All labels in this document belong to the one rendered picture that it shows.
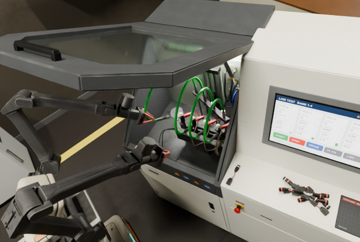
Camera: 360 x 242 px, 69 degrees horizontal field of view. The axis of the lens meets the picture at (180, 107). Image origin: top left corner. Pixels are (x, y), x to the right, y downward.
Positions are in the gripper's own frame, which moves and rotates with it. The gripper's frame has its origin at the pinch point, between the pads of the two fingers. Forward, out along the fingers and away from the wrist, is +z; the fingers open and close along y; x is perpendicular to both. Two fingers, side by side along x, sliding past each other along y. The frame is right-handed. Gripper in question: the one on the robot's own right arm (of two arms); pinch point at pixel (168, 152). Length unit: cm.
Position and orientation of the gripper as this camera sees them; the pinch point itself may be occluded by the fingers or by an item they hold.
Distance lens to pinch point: 129.3
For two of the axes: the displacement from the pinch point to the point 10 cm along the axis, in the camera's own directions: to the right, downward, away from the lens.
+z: 6.5, -0.2, 7.6
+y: 3.1, -9.1, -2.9
